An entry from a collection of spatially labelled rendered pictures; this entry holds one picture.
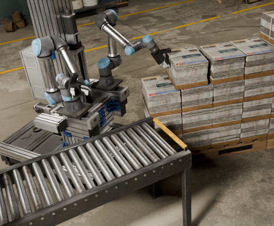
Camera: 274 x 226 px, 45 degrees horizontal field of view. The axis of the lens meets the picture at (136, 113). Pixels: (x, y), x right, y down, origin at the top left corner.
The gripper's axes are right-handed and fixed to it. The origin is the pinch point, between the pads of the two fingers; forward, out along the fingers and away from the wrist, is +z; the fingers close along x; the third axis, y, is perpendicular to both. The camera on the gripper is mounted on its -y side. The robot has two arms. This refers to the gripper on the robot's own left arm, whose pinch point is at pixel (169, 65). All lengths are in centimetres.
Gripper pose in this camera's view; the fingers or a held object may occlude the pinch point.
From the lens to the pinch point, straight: 296.7
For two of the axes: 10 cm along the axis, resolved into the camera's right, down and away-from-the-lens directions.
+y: -8.0, 5.7, 1.8
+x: 1.7, 5.0, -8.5
